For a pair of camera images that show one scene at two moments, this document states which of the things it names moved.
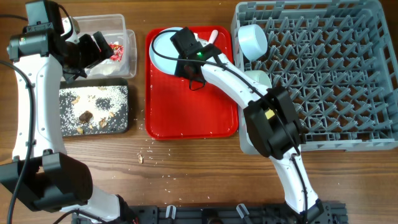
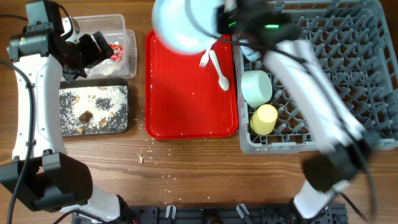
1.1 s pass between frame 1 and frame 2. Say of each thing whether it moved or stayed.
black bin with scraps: stayed
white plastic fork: moved
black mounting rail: stayed
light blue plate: moved
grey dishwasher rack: stayed
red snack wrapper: stayed
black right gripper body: moved
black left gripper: stayed
